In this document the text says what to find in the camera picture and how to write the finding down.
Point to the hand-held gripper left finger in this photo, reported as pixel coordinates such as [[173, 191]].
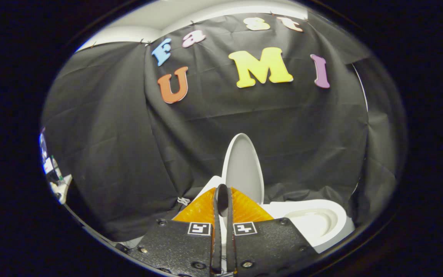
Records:
[[216, 238]]

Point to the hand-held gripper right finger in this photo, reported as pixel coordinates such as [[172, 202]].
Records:
[[231, 238]]

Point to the white toilet lid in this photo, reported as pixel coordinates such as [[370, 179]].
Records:
[[244, 165]]

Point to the black backdrop cloth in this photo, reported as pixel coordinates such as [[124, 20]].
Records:
[[129, 146]]

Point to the white stand with clutter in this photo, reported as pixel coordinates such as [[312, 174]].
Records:
[[54, 173]]

